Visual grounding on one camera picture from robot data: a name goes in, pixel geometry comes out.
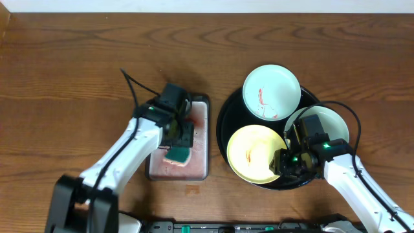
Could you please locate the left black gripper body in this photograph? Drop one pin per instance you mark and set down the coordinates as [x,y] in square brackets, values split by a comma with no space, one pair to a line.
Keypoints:
[182,140]

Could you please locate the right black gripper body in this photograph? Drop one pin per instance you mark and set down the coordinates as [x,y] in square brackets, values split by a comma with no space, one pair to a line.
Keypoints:
[291,165]

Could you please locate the green yellow sponge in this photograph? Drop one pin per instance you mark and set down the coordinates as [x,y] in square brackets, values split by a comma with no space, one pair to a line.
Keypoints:
[179,156]

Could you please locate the mint plate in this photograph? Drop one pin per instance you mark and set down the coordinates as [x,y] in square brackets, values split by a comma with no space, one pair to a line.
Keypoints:
[332,123]
[271,92]

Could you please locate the yellow plate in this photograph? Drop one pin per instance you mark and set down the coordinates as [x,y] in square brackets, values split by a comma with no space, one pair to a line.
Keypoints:
[250,151]

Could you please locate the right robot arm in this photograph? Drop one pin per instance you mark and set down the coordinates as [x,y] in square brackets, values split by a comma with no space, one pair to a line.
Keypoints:
[335,163]

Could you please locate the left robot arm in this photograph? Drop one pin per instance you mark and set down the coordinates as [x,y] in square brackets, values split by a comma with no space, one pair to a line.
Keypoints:
[89,203]

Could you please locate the black rectangular soapy tray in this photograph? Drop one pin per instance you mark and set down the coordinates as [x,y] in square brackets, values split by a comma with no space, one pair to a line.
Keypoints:
[197,168]

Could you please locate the black round tray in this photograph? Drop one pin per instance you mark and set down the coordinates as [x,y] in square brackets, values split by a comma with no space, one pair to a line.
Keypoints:
[234,115]

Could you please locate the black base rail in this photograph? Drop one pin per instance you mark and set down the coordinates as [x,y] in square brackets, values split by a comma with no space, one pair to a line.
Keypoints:
[171,227]

